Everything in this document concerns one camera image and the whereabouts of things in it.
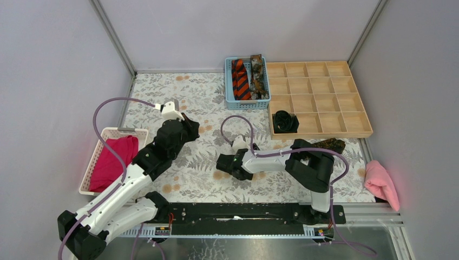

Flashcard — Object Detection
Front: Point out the red cloth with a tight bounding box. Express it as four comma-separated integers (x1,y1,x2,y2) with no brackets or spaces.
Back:
89,135,139,192

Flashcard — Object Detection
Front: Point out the black gold patterned tie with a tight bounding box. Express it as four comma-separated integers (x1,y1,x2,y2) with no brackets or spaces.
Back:
291,138,346,160

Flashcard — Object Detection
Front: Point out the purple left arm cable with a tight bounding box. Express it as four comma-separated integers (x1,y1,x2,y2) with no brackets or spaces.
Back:
58,97,162,260

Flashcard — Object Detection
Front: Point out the brown camouflage tie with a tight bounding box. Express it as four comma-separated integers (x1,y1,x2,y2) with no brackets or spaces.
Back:
250,54,269,100

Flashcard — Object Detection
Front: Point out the blue plastic basket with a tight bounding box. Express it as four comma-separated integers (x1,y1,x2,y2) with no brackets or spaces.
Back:
225,55,271,110

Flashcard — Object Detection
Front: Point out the floral patterned tablecloth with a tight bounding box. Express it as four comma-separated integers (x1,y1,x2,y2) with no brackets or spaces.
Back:
118,73,376,204

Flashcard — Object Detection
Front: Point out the pink cloth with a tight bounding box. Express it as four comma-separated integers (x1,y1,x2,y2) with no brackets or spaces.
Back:
364,160,400,211

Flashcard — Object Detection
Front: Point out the white plastic basket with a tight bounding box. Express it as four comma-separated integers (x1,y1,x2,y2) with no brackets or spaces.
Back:
79,127,149,196

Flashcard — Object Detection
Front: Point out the orange navy striped tie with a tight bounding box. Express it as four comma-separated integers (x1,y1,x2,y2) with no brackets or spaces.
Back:
231,59,252,101

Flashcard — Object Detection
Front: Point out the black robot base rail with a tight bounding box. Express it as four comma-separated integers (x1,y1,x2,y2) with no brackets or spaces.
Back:
149,203,346,236

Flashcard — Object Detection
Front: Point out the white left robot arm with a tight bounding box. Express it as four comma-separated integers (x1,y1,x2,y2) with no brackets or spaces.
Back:
57,115,200,259

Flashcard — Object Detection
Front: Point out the dark green rolled tie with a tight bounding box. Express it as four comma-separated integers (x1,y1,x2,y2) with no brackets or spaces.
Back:
272,110,299,134

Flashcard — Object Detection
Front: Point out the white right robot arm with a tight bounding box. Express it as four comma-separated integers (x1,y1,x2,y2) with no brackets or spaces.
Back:
216,138,345,223

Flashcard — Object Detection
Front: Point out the wooden compartment tray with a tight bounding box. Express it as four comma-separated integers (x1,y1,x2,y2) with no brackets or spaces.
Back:
267,61,373,140

